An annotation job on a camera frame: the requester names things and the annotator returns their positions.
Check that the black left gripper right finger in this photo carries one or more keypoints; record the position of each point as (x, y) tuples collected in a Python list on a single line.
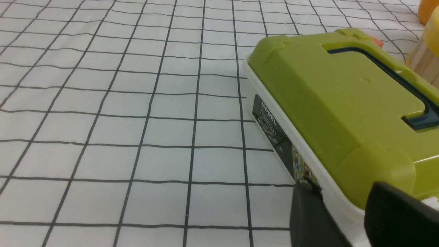
[(395, 219)]

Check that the green lidded plastic box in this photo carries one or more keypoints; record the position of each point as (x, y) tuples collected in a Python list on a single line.
[(342, 114)]

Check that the white grid tablecloth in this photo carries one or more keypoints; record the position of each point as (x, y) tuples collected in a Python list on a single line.
[(125, 123)]

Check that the orange foam cube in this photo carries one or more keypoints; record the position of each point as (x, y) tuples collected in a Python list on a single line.
[(378, 42)]

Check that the yellow rimmed bamboo steamer lid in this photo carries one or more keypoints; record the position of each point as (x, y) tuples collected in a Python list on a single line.
[(431, 32)]

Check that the bamboo steamer basket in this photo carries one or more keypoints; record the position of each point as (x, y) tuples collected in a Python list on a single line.
[(424, 63)]

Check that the orange pear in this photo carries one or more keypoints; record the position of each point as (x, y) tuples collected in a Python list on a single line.
[(425, 10)]

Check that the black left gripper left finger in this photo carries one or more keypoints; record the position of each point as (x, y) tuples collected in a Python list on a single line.
[(311, 225)]

